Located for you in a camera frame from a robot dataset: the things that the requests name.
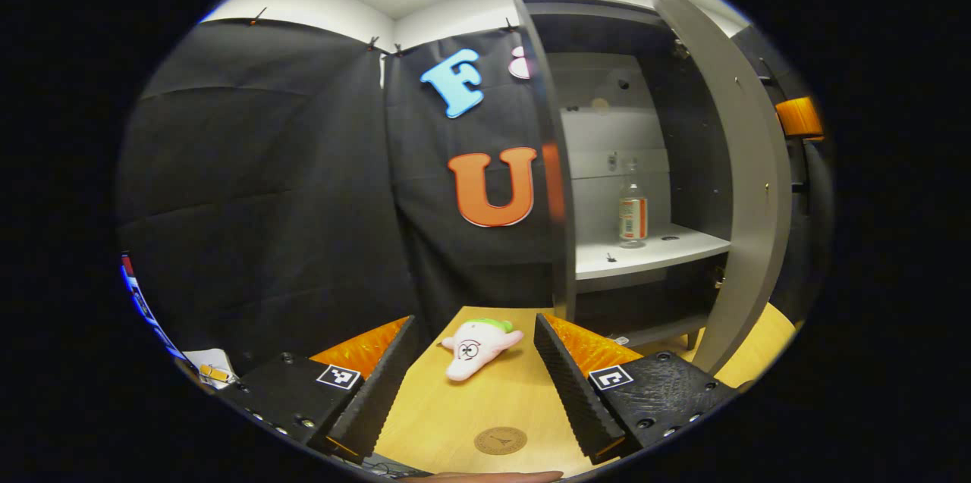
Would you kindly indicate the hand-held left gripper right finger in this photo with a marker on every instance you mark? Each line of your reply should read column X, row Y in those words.
column 576, row 392

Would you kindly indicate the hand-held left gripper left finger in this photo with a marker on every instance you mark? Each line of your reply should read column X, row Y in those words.
column 379, row 392

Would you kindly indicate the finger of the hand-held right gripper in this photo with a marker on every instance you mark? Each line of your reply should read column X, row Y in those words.
column 798, row 119

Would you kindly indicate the beige cabinet door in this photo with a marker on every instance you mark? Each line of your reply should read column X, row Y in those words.
column 751, row 164

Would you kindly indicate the round brown coaster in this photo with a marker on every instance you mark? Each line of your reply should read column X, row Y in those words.
column 501, row 440

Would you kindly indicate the grey cabinet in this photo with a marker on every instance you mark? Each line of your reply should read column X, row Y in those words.
column 683, row 127

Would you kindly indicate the clear plastic bottle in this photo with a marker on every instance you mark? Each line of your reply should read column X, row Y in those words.
column 633, row 217

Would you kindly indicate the metal door hinge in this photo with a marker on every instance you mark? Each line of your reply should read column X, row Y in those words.
column 680, row 49
column 718, row 281

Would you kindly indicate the white cabinet shelf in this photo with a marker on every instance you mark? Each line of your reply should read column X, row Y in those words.
column 645, row 255

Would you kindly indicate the pink white plush toy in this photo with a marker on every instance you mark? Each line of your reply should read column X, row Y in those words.
column 478, row 350

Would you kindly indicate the white side desk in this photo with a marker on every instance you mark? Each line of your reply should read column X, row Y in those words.
column 208, row 368

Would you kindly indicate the black backdrop cloth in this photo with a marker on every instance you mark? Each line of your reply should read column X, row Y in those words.
column 265, row 202

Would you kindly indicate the computer monitor screen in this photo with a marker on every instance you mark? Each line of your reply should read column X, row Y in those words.
column 144, row 308

